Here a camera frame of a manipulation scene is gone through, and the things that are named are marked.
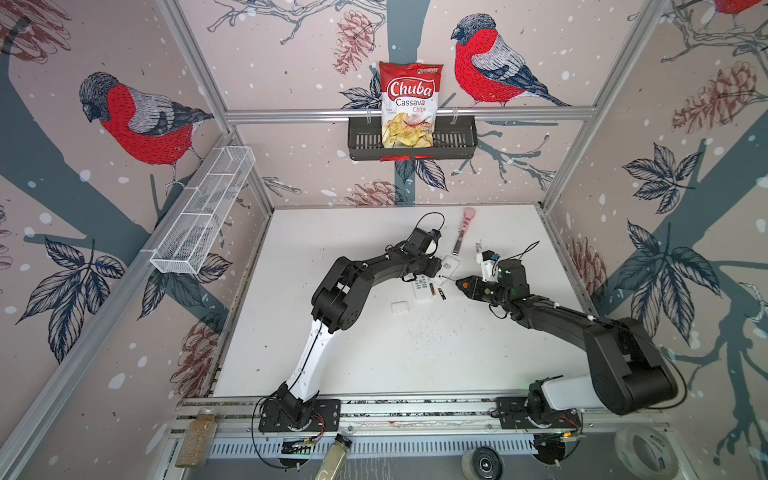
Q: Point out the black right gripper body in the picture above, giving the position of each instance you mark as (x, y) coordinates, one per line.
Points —
(489, 291)

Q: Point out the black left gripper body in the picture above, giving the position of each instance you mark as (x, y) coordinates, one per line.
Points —
(426, 266)

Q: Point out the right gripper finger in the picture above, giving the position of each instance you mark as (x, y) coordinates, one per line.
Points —
(466, 283)
(471, 293)

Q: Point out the white remote control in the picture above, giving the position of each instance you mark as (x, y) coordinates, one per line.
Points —
(422, 288)
(450, 265)

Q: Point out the white battery cover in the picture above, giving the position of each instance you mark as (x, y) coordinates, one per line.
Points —
(400, 308)

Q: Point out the orange black screwdriver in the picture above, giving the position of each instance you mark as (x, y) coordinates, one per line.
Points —
(442, 281)

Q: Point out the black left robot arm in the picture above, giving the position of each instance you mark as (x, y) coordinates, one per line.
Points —
(337, 304)

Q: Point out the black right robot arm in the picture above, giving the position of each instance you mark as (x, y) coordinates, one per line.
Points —
(627, 372)

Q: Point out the red cassava chips bag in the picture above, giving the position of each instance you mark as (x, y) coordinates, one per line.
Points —
(409, 104)

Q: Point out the beige grain filled bottle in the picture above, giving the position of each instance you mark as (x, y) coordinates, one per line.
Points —
(335, 458)

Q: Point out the clear tape roll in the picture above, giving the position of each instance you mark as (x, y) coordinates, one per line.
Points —
(646, 452)

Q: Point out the brown grain filled bottle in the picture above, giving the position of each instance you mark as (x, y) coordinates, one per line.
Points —
(197, 441)

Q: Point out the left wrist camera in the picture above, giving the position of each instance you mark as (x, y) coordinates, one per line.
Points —
(433, 237)

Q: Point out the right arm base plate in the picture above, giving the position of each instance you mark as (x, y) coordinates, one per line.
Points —
(528, 413)

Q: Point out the black wire basket shelf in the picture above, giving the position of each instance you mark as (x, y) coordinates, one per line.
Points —
(446, 139)

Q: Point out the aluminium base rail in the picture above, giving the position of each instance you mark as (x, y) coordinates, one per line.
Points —
(378, 426)

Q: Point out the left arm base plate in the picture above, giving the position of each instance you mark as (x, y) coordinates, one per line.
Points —
(290, 415)

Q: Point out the white mesh wire tray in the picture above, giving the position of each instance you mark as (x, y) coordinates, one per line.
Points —
(185, 247)

